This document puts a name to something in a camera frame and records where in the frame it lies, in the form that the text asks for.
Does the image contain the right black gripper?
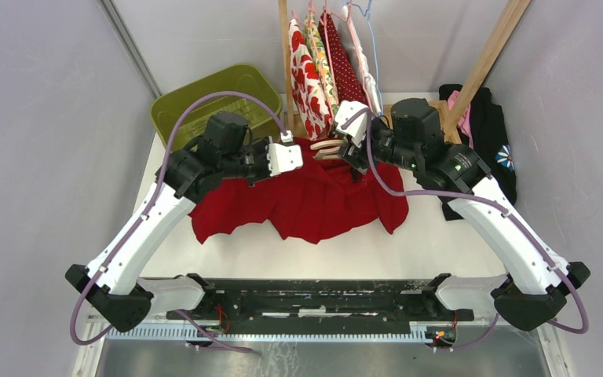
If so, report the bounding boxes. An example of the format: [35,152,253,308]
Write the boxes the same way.
[338,115,421,174]

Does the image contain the cream plastic hanger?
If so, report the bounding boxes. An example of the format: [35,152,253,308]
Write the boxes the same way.
[309,139,346,161]

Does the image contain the red skirt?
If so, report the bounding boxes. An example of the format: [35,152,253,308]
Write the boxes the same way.
[189,138,409,243]

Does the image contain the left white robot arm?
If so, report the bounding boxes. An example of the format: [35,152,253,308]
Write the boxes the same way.
[65,111,303,333]

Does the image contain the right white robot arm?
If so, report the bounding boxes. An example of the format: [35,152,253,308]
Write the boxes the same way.
[334,98,590,331]

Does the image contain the green plastic basket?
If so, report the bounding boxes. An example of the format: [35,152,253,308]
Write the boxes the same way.
[150,64,283,152]

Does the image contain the black garment with flower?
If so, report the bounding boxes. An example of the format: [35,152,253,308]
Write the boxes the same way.
[456,87,517,204]

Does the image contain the dark red polka-dot garment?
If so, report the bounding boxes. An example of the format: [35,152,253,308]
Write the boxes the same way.
[319,12,368,104]

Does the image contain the red poppy print garment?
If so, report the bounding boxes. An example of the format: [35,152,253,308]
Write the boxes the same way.
[288,18,331,141]

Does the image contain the white garment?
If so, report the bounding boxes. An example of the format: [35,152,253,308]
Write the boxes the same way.
[338,4,381,115]

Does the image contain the yellow floral print garment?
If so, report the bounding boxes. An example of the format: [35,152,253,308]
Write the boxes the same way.
[304,11,338,115]

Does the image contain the wooden clothes rack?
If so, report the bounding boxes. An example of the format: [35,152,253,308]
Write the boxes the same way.
[278,0,532,157]

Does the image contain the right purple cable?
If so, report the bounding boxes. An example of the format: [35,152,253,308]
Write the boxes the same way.
[341,107,590,350]

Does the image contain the purple cable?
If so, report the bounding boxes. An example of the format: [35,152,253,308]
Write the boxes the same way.
[69,91,295,347]
[341,107,590,350]

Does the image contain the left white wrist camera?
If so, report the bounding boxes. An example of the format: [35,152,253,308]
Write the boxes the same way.
[267,143,304,177]

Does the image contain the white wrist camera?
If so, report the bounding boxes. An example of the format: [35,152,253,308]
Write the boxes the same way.
[334,101,371,147]
[267,143,304,177]

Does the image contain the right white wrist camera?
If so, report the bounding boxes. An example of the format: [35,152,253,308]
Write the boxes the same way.
[334,101,371,147]

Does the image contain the blue wire hanger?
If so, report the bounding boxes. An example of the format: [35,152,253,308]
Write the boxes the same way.
[349,0,384,115]

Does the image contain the pink wire hanger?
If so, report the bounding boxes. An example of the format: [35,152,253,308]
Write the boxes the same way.
[291,0,381,113]

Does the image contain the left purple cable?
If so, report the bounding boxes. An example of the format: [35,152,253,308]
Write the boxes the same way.
[69,91,295,347]

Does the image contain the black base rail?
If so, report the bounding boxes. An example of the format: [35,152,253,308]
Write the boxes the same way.
[166,278,477,335]

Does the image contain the white slotted cable duct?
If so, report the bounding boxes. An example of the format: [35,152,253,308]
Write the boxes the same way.
[105,322,455,345]

